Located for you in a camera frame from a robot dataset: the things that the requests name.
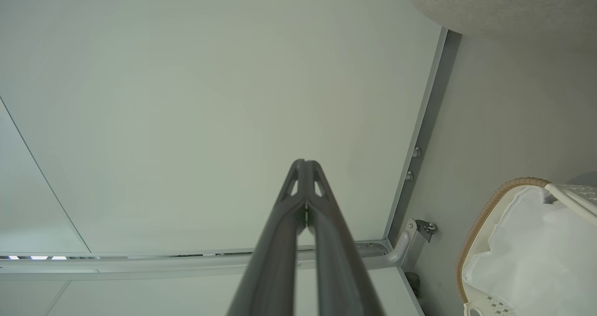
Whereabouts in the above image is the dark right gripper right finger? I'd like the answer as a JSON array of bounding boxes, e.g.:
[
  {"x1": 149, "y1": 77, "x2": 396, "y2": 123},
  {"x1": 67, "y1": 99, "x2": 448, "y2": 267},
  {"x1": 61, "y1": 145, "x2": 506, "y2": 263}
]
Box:
[{"x1": 305, "y1": 160, "x2": 385, "y2": 316}]

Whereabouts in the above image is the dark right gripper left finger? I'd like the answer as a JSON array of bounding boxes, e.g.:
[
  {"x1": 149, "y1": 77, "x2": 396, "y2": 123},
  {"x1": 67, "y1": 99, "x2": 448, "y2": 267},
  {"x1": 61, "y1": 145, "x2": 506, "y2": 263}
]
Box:
[{"x1": 226, "y1": 159, "x2": 306, "y2": 316}]

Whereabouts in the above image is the woven basket with white liner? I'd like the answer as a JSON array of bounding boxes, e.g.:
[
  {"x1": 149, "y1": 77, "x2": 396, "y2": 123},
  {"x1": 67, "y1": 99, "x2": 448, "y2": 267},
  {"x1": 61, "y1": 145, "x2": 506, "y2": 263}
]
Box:
[{"x1": 456, "y1": 177, "x2": 597, "y2": 316}]

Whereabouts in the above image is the black rubber floor foot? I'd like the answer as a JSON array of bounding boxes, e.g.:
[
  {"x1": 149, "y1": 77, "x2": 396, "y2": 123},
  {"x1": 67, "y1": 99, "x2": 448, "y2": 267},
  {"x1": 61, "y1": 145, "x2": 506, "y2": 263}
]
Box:
[{"x1": 404, "y1": 271, "x2": 421, "y2": 299}]

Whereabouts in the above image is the small black caster wheel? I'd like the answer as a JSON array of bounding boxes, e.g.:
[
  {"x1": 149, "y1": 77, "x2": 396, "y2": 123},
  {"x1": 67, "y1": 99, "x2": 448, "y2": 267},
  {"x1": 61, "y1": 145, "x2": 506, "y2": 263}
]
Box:
[{"x1": 415, "y1": 220, "x2": 438, "y2": 243}]

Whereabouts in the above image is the grey fabric sofa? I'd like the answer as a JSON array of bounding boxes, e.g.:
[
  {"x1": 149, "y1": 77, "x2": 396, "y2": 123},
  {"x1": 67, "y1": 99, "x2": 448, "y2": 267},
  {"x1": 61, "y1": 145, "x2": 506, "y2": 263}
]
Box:
[{"x1": 405, "y1": 0, "x2": 597, "y2": 51}]

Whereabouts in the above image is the grey metal partition foot bracket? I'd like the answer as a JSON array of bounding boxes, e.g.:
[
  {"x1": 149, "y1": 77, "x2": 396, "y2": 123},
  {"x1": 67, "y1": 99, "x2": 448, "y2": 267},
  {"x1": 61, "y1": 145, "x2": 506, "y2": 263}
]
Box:
[{"x1": 357, "y1": 218, "x2": 419, "y2": 269}]

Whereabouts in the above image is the grey partition frame bar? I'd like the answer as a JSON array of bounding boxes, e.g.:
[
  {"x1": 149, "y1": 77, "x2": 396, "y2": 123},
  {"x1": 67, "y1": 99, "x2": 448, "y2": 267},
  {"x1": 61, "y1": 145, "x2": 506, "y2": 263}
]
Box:
[{"x1": 0, "y1": 241, "x2": 393, "y2": 280}]

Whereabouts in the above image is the grey wall base rail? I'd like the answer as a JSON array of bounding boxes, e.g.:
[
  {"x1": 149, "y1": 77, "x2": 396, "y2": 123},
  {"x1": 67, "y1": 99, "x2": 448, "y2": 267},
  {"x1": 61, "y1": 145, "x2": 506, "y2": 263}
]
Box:
[{"x1": 382, "y1": 27, "x2": 462, "y2": 243}]

